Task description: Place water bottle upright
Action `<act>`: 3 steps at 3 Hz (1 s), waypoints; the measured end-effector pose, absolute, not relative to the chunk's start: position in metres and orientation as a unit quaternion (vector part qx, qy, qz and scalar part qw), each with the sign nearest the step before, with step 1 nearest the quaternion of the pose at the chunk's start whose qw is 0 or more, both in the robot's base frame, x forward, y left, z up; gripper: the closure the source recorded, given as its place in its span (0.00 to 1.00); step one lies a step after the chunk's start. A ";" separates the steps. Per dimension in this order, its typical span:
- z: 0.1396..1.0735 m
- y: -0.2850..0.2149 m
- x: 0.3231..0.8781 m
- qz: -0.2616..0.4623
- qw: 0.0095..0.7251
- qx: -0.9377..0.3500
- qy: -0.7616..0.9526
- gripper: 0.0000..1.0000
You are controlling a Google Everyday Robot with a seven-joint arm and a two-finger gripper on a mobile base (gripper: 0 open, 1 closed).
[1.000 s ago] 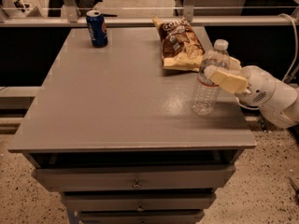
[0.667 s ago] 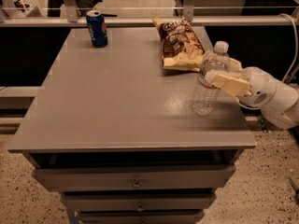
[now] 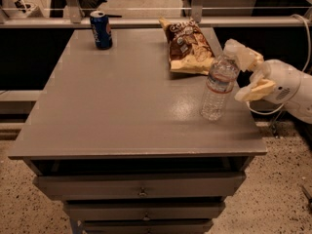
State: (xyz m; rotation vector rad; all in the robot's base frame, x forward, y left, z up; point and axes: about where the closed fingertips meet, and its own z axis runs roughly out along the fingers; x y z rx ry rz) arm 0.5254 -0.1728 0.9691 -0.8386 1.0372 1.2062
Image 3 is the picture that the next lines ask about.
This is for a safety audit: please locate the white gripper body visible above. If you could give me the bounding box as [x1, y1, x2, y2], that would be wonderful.
[250, 59, 301, 104]

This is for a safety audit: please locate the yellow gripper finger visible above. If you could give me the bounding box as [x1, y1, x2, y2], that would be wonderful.
[235, 73, 276, 101]
[223, 39, 264, 71]

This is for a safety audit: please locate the clear plastic water bottle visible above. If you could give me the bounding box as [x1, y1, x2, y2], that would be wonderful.
[200, 46, 240, 121]

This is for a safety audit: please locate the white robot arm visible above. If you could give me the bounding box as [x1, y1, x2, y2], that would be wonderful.
[223, 39, 312, 124]

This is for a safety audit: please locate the brown chips bag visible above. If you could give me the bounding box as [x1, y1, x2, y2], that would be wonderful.
[159, 18, 215, 75]

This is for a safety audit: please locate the top grey drawer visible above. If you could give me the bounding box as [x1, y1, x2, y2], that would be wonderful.
[33, 172, 246, 201]

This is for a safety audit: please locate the grey drawer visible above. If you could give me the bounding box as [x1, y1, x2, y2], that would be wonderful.
[84, 219, 213, 234]
[64, 202, 225, 221]
[33, 172, 246, 201]

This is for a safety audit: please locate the middle grey drawer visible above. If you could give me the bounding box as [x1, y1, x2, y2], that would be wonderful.
[64, 202, 225, 221]

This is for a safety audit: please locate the blue Pepsi soda can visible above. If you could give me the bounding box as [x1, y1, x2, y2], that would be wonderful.
[90, 11, 112, 50]

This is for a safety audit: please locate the grey drawer cabinet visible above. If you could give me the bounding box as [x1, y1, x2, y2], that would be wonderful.
[8, 27, 268, 234]

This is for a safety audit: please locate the bottom grey drawer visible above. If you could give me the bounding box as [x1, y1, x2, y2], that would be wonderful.
[84, 219, 213, 234]

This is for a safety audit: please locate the metal railing frame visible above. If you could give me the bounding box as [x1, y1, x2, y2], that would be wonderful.
[1, 0, 312, 28]

